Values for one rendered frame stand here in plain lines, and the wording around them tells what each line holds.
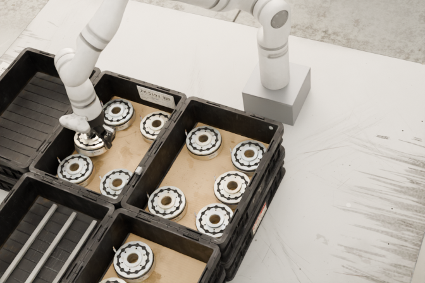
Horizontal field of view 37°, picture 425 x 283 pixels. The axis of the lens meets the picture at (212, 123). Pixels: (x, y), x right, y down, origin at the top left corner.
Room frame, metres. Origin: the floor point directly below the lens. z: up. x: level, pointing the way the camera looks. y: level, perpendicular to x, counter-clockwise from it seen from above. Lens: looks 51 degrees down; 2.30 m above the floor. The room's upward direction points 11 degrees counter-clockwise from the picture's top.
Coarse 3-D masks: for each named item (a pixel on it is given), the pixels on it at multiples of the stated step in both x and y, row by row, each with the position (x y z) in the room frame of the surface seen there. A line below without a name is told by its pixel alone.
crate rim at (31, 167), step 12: (108, 72) 1.38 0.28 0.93; (96, 84) 1.34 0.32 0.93; (144, 84) 1.30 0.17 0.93; (180, 96) 1.23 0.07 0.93; (168, 120) 1.15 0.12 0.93; (60, 132) 1.18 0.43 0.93; (48, 144) 1.15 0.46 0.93; (156, 144) 1.07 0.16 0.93; (144, 156) 1.04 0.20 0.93; (60, 180) 1.02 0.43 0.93; (132, 180) 0.97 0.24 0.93; (84, 192) 0.96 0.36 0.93; (96, 192) 0.95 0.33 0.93; (120, 192) 0.94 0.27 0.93; (120, 204) 0.91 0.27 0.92
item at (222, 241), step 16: (192, 96) 1.22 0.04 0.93; (240, 112) 1.12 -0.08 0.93; (160, 144) 1.07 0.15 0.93; (272, 144) 0.99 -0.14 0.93; (256, 176) 0.90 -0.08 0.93; (128, 192) 0.93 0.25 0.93; (128, 208) 0.88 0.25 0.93; (240, 208) 0.82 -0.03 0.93; (176, 224) 0.81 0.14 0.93; (208, 240) 0.75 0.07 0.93; (224, 240) 0.74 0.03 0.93
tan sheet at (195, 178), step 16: (224, 144) 1.10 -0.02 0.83; (176, 160) 1.08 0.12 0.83; (192, 160) 1.06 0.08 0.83; (208, 160) 1.05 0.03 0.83; (224, 160) 1.04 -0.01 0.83; (176, 176) 1.02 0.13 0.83; (192, 176) 1.01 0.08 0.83; (208, 176) 1.00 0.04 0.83; (192, 192) 0.96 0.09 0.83; (208, 192) 0.95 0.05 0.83; (192, 208) 0.91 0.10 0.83; (192, 224) 0.86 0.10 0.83
